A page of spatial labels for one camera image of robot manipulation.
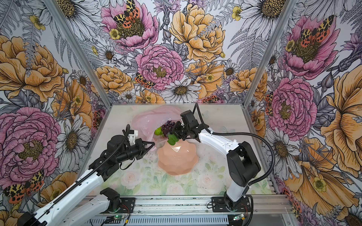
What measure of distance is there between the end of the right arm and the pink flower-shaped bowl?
0.44ft

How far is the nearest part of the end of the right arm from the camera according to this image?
2.13ft

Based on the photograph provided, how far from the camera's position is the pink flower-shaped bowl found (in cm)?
87
